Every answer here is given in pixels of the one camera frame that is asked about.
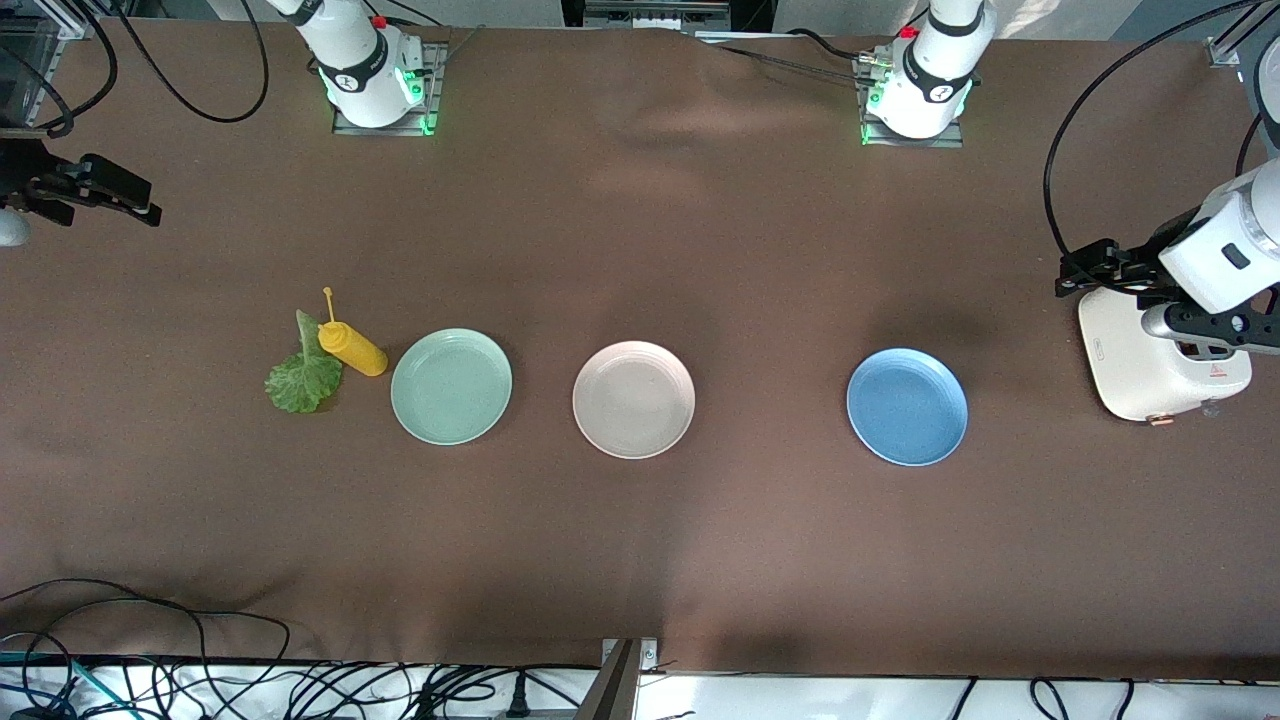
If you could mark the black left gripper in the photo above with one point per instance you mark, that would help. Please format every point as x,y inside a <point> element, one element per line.
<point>1138,268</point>

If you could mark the black power plug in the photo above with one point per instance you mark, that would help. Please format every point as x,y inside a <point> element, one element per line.
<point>517,700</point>

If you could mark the mint green plate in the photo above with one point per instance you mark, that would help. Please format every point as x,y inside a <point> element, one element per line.
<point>450,390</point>

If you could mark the aluminium frame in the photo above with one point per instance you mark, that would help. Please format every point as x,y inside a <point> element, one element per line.
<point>65,15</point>

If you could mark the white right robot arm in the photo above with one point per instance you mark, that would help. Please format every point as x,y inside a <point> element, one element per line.
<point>350,55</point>

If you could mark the gray power strip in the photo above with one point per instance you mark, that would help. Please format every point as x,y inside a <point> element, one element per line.
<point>655,15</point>

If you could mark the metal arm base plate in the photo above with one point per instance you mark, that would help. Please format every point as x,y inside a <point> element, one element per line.
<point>940,142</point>
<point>380,130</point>

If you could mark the yellow squeeze bottle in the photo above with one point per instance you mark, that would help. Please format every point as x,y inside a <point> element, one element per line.
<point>355,352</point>

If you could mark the blue plate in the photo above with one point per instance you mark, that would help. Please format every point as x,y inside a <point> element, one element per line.
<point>905,405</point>

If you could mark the black device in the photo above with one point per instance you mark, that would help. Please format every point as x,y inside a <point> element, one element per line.
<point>750,12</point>

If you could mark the gray metal bracket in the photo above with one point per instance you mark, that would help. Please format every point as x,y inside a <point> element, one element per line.
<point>615,690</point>

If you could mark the beige plate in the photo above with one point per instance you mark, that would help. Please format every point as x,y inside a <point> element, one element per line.
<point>633,400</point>

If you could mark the white toaster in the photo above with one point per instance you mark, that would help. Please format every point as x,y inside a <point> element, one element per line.
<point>1130,370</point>

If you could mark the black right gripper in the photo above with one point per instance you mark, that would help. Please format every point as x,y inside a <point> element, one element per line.
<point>28,172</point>

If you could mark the brown table cloth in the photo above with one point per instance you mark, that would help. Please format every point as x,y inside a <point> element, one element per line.
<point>640,250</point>

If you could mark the green lettuce leaf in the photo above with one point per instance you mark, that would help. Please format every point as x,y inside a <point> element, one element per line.
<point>300,385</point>

